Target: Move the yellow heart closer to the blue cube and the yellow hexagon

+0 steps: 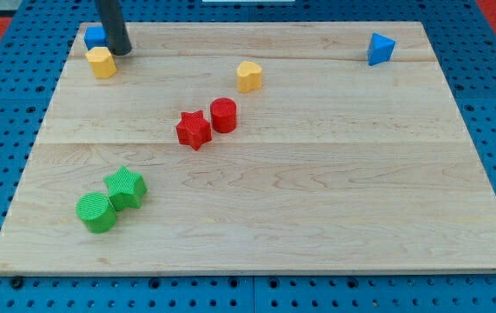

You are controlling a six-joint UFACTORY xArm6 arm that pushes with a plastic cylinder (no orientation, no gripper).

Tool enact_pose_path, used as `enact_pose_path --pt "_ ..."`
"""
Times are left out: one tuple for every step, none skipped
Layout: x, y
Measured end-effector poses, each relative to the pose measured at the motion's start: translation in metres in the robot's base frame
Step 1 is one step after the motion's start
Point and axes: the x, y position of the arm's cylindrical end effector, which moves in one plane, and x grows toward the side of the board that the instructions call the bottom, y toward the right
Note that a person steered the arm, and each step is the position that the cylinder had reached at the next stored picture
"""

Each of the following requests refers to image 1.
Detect yellow hexagon block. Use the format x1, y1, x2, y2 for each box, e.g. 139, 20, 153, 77
85, 47, 117, 79

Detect red star block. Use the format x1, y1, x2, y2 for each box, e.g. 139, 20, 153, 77
175, 110, 212, 150

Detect yellow heart block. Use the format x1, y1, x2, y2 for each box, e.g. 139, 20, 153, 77
236, 61, 262, 93

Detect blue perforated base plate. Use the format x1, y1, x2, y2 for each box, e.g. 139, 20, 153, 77
0, 0, 496, 312

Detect green cylinder block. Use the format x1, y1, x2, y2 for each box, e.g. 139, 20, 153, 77
76, 192, 117, 234

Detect blue cube block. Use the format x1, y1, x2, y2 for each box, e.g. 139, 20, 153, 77
84, 26, 108, 50

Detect light wooden board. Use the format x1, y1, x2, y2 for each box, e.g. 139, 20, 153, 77
0, 22, 496, 276

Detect green star block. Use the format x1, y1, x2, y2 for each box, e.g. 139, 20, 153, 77
103, 166, 148, 211

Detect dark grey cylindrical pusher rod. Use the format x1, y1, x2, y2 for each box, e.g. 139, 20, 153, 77
95, 0, 132, 56

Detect red cylinder block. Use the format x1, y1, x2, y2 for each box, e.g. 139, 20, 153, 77
210, 97, 237, 133

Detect blue triangle block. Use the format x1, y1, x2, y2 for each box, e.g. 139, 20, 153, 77
367, 33, 396, 66

